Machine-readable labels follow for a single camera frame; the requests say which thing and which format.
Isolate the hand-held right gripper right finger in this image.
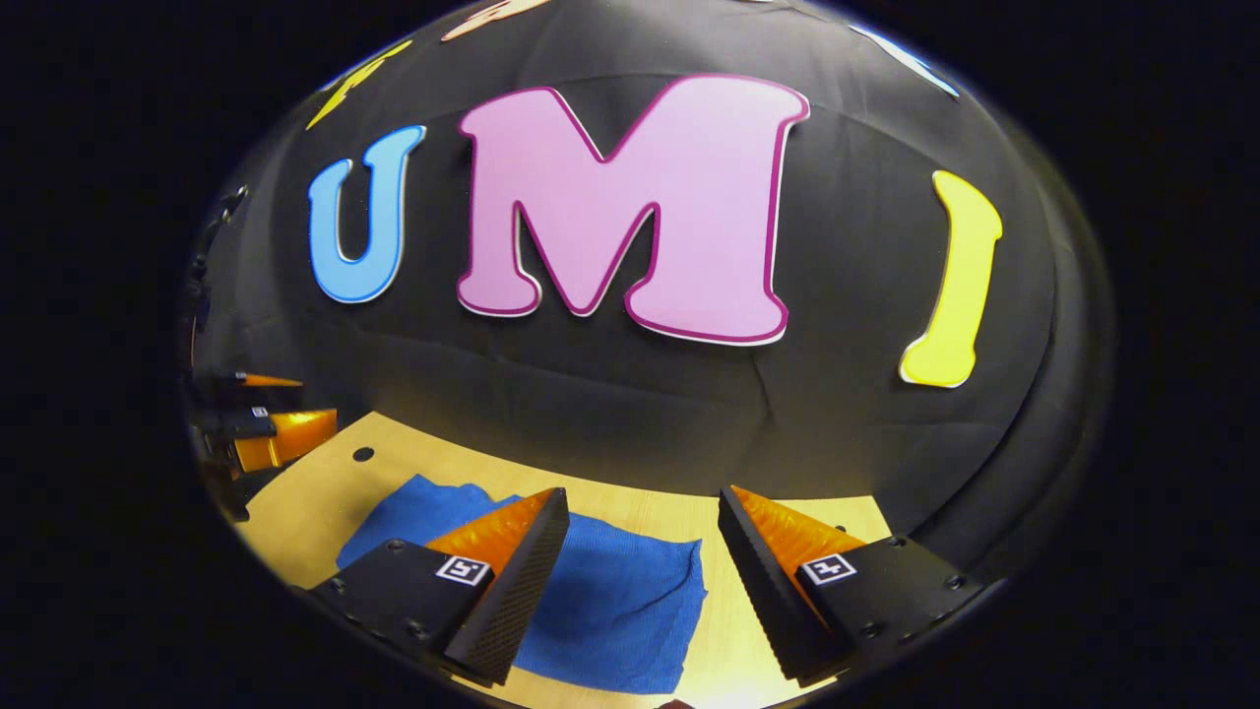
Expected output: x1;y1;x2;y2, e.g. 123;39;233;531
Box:
717;484;985;688

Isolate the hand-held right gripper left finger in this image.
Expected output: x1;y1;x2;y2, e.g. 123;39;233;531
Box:
315;486;572;688

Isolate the blue button shirt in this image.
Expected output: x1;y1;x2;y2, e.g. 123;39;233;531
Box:
337;475;708;695

